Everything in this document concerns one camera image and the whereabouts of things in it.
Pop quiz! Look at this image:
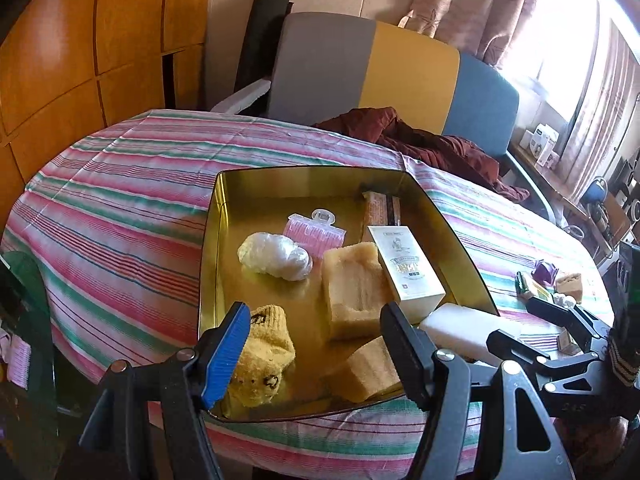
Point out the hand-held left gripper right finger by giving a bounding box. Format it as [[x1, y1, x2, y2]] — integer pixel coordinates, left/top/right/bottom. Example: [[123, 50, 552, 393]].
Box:
[[379, 301, 576, 480]]

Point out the blue rounded object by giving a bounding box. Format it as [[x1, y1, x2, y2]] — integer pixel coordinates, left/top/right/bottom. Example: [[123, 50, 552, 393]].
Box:
[[582, 180, 608, 207]]

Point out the beige striped packet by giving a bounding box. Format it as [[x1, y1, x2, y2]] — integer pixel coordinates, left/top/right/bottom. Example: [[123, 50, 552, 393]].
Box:
[[361, 191, 403, 228]]

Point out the grey yellow blue chair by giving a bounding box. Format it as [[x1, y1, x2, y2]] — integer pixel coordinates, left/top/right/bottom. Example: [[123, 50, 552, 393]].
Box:
[[207, 12, 556, 221]]

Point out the white printed box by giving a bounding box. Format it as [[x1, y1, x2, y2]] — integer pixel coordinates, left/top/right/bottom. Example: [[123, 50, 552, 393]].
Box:
[[367, 226, 447, 325]]

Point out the yellow sock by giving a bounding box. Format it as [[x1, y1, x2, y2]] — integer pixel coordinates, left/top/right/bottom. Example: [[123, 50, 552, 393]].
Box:
[[227, 304, 297, 408]]

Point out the small green item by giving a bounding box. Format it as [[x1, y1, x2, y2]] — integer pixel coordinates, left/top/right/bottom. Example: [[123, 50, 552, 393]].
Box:
[[515, 271, 541, 303]]

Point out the pink patterned curtain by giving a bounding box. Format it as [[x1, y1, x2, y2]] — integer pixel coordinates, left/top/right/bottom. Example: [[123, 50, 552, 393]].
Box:
[[565, 20, 640, 206], [400, 0, 551, 68]]

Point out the white plastic bag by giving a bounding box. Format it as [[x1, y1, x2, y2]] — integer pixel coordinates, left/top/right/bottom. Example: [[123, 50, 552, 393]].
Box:
[[236, 232, 312, 282]]

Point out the purple cloth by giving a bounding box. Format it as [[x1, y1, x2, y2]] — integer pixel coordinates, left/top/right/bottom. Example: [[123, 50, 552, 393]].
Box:
[[532, 259, 560, 283]]

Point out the wooden side desk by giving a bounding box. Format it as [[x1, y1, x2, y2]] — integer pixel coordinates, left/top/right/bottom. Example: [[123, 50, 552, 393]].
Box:
[[510, 140, 631, 261]]

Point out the pink plastic comb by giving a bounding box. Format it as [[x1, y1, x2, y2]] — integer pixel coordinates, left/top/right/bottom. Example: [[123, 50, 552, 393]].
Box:
[[282, 208, 347, 256]]

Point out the black rolled mat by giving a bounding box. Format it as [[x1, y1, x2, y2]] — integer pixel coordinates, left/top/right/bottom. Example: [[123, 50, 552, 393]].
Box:
[[235, 0, 295, 111]]

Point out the maroon jacket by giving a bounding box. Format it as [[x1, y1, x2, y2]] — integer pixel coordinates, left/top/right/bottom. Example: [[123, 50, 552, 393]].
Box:
[[312, 106, 531, 205]]

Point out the dark green glass panel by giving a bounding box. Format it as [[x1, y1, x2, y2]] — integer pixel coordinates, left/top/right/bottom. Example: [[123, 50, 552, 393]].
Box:
[[0, 250, 66, 461]]

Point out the striped tablecloth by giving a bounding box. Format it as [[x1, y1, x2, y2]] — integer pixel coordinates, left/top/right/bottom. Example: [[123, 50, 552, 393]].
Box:
[[0, 109, 616, 476]]

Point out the white foam block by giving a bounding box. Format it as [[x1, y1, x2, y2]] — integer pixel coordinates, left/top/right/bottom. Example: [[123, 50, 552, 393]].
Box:
[[417, 302, 521, 366]]

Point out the gold tin box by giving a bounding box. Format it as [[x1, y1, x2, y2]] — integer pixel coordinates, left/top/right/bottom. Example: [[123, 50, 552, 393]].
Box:
[[197, 169, 501, 423]]

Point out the yellow sponge piece with holes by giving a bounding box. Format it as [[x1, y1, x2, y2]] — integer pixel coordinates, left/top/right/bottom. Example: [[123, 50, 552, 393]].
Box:
[[556, 272, 583, 297]]

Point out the large pale foam sponge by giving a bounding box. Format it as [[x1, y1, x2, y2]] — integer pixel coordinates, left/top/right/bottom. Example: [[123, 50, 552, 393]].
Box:
[[320, 241, 396, 343]]

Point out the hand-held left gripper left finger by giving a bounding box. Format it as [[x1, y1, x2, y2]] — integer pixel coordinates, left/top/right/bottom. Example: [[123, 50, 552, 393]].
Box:
[[80, 301, 251, 480]]

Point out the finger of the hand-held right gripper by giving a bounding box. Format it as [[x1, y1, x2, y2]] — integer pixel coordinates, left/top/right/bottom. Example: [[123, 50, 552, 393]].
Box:
[[486, 329, 608, 401], [525, 296, 609, 356]]

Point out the wooden wardrobe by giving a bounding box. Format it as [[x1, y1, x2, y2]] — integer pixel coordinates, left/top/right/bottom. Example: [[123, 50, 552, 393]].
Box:
[[0, 0, 216, 201]]

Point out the pale foam sponge block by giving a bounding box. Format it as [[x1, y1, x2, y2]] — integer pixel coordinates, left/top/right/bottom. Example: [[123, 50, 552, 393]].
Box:
[[325, 335, 406, 405]]

